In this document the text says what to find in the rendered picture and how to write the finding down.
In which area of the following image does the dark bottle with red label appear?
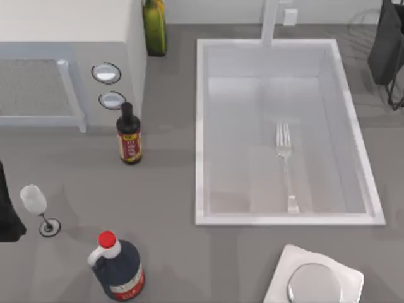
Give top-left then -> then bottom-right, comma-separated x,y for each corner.
116,102 -> 143,165

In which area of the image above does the silver fork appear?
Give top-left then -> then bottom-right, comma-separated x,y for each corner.
275,122 -> 300,215

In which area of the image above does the small microwave knob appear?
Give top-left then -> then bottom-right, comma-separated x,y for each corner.
98,91 -> 128,110

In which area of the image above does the large microwave knob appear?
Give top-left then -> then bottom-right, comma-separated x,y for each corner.
91,62 -> 122,85

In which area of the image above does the green bottle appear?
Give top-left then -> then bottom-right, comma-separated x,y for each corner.
142,0 -> 167,57

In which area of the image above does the white square plate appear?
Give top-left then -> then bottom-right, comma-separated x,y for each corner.
263,244 -> 365,303

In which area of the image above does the dark jug with red cap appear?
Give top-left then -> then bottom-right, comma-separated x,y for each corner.
87,230 -> 146,302

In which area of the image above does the tall white tap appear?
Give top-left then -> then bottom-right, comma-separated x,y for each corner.
260,0 -> 294,49

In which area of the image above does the white sink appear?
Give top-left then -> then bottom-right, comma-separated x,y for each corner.
194,38 -> 386,227

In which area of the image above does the pale microwave oven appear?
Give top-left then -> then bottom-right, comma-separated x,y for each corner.
0,0 -> 148,133

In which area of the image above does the clear wine glass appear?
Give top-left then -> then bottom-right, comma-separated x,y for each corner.
20,184 -> 62,237

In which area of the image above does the microwave oven door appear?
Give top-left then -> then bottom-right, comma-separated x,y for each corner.
0,58 -> 87,133

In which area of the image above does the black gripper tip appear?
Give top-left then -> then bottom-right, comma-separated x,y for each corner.
0,161 -> 27,243

